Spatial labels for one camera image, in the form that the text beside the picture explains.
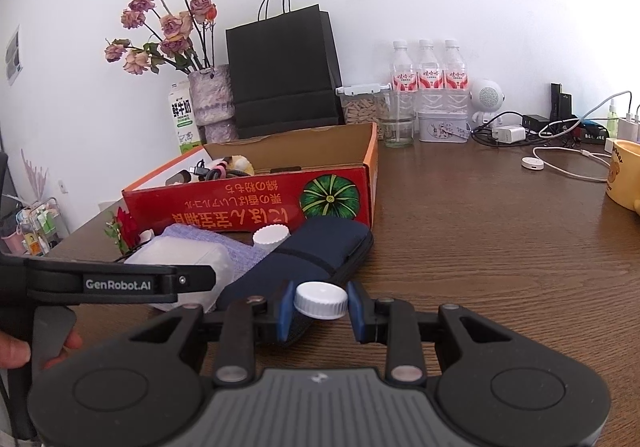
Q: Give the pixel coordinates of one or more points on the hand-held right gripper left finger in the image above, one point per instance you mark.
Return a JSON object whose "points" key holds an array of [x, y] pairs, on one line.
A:
{"points": [[285, 312]]}

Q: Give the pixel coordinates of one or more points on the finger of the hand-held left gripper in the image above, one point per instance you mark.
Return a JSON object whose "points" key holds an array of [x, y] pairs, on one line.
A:
{"points": [[197, 279]]}

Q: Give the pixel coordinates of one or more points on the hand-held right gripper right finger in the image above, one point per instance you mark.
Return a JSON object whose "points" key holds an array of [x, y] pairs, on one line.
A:
{"points": [[356, 314]]}

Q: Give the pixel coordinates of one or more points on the translucent white plastic container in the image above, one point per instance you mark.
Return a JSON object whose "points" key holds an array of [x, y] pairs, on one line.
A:
{"points": [[180, 272]]}

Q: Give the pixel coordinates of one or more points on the white ridged bottle cap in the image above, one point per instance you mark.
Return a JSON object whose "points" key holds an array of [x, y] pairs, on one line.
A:
{"points": [[320, 299], [270, 234]]}

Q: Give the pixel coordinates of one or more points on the purple knit cloth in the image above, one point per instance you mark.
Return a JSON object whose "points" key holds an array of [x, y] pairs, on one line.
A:
{"points": [[225, 247]]}

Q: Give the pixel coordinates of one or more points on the red artificial rose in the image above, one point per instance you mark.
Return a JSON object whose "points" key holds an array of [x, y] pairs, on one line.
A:
{"points": [[125, 229]]}

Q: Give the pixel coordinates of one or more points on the navy fabric pouch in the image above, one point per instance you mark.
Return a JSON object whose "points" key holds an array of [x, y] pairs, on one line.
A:
{"points": [[310, 257]]}

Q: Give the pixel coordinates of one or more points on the red cardboard box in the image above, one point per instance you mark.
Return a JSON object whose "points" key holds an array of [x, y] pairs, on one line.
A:
{"points": [[240, 207]]}

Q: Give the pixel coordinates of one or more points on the white and yellow plush toy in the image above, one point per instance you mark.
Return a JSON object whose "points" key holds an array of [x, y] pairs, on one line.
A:
{"points": [[244, 164]]}

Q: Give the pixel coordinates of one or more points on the clear seed container white lid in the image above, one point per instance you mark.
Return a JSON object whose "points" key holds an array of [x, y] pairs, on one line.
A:
{"points": [[362, 107]]}

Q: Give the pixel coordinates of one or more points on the person's left hand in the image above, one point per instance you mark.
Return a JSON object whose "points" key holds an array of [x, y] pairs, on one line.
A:
{"points": [[12, 352]]}

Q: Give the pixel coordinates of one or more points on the white green milk carton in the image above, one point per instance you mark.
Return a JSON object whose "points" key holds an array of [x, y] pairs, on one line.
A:
{"points": [[181, 119]]}

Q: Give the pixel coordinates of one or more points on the purple mottled vase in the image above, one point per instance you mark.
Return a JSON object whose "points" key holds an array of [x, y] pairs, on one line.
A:
{"points": [[212, 97]]}

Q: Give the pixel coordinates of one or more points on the clear glass cup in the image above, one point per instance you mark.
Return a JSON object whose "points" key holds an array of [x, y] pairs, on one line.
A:
{"points": [[396, 124]]}

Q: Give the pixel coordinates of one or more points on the white printed tin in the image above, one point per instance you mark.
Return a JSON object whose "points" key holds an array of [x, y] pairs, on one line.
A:
{"points": [[442, 127]]}

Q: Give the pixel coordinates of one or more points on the black paper bag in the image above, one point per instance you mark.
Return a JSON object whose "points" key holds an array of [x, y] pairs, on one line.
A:
{"points": [[285, 77]]}

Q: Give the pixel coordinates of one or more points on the white charger adapter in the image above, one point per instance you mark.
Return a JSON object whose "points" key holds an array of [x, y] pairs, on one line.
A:
{"points": [[509, 133]]}

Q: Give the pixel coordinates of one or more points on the water bottle red label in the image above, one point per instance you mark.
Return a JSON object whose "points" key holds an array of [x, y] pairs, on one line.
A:
{"points": [[402, 72], [430, 72], [456, 72]]}

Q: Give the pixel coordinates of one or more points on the white round robot speaker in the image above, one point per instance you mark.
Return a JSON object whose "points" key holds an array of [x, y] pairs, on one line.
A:
{"points": [[487, 97]]}

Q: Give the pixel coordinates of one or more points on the dried pink roses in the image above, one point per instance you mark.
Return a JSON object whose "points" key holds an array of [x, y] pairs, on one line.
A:
{"points": [[165, 22]]}

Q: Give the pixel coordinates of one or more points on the black charger brick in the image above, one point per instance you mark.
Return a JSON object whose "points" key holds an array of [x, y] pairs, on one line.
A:
{"points": [[535, 122]]}

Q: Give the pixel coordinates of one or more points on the black upright device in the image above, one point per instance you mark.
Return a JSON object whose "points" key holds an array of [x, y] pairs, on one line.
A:
{"points": [[561, 102]]}

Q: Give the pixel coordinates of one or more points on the yellow mug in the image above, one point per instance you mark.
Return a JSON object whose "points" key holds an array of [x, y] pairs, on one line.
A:
{"points": [[625, 177]]}

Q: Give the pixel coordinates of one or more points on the small green spray bottle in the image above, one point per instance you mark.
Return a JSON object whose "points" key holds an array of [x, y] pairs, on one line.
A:
{"points": [[613, 119]]}

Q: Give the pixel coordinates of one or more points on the white plug adapters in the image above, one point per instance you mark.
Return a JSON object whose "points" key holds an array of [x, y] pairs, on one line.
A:
{"points": [[630, 129]]}

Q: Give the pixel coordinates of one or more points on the wall picture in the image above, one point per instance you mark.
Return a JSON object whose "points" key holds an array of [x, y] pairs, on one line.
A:
{"points": [[13, 54]]}

